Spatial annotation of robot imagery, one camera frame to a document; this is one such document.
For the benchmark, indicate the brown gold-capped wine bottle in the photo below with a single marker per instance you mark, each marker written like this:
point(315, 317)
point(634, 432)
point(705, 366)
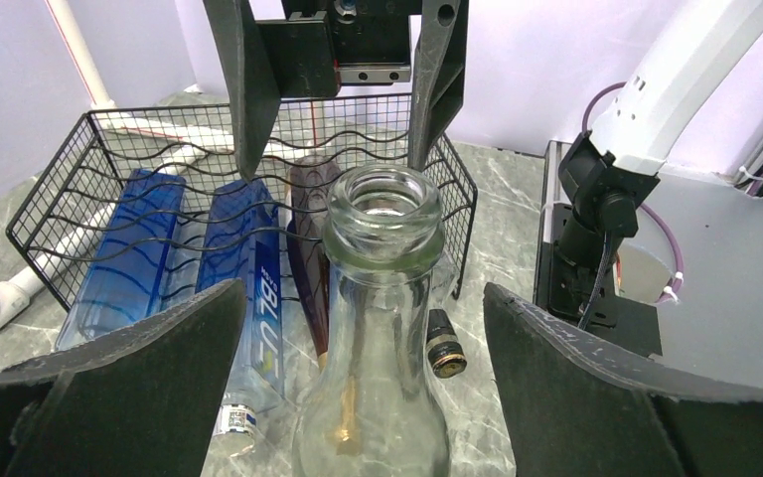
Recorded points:
point(312, 263)

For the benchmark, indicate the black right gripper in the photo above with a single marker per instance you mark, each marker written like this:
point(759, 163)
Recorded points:
point(318, 47)

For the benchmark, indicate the black wire wine rack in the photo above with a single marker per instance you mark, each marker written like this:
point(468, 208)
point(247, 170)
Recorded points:
point(57, 228)

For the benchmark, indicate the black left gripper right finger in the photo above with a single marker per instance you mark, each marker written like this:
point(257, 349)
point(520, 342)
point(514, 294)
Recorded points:
point(577, 405)

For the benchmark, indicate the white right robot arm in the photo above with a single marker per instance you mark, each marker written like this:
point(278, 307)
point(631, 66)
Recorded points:
point(611, 167)

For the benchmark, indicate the clear blue bottle lower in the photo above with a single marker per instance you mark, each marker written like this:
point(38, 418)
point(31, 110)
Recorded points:
point(241, 242)

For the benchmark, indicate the clear blue bottle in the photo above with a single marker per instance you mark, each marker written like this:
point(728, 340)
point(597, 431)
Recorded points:
point(241, 242)
point(123, 284)

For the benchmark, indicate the tall clear open-neck bottle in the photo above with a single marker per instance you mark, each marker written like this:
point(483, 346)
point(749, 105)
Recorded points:
point(372, 411)

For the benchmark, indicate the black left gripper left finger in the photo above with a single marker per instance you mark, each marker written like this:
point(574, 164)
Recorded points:
point(140, 401)

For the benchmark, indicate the clear blue bottle upper left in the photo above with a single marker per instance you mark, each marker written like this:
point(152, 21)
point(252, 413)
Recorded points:
point(123, 284)

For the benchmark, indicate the clear black-capped bottle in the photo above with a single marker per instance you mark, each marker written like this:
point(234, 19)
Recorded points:
point(444, 352)

